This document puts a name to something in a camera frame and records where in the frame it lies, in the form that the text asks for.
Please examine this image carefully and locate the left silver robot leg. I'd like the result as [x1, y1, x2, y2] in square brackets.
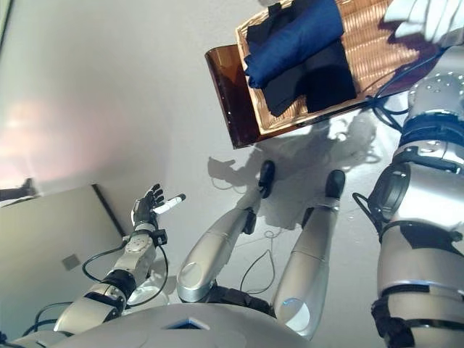
[176, 159, 276, 304]

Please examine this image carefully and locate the right silver robot leg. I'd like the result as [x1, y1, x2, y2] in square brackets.
[273, 169, 346, 340]

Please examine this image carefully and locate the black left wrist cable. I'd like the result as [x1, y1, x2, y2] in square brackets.
[81, 239, 170, 309]

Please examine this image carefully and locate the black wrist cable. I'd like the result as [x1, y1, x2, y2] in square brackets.
[365, 46, 447, 130]
[81, 239, 170, 309]

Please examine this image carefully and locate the rectangular wicker laundry basket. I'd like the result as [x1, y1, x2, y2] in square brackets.
[234, 0, 442, 135]

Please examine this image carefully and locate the white garment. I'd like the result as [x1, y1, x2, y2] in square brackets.
[384, 0, 464, 46]

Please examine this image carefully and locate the blue garment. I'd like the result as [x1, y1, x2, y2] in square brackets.
[243, 0, 344, 90]

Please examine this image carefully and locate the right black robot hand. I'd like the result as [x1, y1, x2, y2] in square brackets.
[436, 27, 464, 50]

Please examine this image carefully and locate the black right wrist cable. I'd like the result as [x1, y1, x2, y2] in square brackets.
[365, 46, 447, 130]

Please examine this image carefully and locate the silver robot leg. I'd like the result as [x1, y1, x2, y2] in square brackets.
[273, 169, 346, 340]
[176, 159, 276, 304]

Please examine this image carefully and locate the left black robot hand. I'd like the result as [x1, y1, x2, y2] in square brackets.
[130, 183, 186, 228]

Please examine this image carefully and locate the brown wooden stool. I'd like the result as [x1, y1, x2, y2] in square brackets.
[204, 45, 367, 149]

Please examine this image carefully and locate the black garment with loop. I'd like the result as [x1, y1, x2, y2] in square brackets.
[246, 3, 309, 117]

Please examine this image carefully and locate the grey square wall plate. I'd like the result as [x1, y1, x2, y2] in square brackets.
[61, 254, 80, 271]

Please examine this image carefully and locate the silver robot torso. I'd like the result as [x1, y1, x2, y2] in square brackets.
[0, 302, 399, 348]

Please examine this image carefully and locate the white panel with black edge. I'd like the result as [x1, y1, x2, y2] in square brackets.
[0, 183, 126, 271]

